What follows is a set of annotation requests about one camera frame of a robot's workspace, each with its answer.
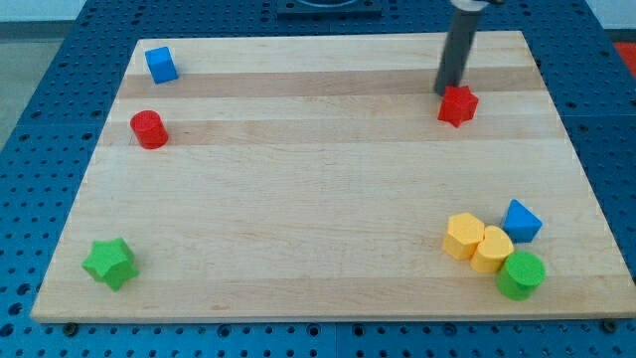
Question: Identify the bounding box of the red star block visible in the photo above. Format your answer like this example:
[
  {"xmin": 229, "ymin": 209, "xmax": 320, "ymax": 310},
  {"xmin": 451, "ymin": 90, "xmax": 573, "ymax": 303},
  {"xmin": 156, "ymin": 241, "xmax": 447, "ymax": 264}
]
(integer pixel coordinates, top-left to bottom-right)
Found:
[{"xmin": 437, "ymin": 86, "xmax": 479, "ymax": 127}]

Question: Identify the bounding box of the green star block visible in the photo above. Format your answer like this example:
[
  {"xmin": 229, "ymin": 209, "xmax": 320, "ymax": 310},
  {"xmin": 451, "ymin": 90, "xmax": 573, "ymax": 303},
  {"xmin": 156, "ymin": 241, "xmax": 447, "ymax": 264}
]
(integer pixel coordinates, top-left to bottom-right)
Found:
[{"xmin": 81, "ymin": 237, "xmax": 139, "ymax": 291}]

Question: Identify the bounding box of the wooden board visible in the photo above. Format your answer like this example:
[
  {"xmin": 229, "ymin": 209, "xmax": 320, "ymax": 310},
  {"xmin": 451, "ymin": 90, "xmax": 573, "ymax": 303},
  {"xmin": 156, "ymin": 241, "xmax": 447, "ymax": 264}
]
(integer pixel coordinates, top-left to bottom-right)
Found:
[{"xmin": 31, "ymin": 31, "xmax": 635, "ymax": 323}]

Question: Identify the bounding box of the yellow hexagon block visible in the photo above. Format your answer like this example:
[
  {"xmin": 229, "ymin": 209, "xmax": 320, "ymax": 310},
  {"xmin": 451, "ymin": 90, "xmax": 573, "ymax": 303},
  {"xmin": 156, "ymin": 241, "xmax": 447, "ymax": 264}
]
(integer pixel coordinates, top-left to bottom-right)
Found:
[{"xmin": 442, "ymin": 212, "xmax": 485, "ymax": 261}]

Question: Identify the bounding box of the red cylinder block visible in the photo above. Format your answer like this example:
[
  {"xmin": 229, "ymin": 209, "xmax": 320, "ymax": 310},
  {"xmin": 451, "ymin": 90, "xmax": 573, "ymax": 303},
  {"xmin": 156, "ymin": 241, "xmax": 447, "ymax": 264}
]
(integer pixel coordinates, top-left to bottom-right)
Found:
[{"xmin": 130, "ymin": 110, "xmax": 169, "ymax": 149}]

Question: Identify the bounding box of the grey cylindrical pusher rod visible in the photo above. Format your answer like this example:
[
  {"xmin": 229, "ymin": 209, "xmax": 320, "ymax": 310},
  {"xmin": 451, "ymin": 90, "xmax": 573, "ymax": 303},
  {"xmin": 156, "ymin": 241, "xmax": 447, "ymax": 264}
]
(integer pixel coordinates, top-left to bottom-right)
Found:
[{"xmin": 433, "ymin": 0, "xmax": 505, "ymax": 96}]

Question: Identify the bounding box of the yellow heart block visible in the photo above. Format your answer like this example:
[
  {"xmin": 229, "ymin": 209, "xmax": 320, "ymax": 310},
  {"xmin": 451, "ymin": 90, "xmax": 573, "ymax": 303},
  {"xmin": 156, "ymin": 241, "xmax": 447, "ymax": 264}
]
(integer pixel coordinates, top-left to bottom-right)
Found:
[{"xmin": 470, "ymin": 226, "xmax": 515, "ymax": 273}]

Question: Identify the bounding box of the blue cube block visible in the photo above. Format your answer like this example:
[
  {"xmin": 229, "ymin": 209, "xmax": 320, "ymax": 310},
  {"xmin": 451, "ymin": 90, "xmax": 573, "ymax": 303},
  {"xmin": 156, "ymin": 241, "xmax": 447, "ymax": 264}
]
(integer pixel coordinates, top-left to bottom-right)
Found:
[{"xmin": 144, "ymin": 47, "xmax": 179, "ymax": 85}]

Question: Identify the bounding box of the blue triangle block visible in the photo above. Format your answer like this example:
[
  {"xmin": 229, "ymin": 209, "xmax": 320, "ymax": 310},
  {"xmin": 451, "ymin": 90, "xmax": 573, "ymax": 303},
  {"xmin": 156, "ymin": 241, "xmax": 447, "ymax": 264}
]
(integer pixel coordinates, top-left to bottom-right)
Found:
[{"xmin": 501, "ymin": 199, "xmax": 543, "ymax": 244}]

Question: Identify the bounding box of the green cylinder block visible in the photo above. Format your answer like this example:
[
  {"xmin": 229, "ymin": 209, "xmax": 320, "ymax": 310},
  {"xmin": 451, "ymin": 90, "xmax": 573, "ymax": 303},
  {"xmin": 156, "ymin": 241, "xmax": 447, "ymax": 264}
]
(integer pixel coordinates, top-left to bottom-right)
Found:
[{"xmin": 496, "ymin": 252, "xmax": 546, "ymax": 301}]

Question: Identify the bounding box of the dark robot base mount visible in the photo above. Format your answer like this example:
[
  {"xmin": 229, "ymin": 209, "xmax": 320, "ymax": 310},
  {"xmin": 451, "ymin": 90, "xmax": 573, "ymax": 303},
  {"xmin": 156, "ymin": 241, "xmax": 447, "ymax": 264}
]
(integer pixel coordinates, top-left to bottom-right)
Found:
[{"xmin": 276, "ymin": 0, "xmax": 384, "ymax": 18}]

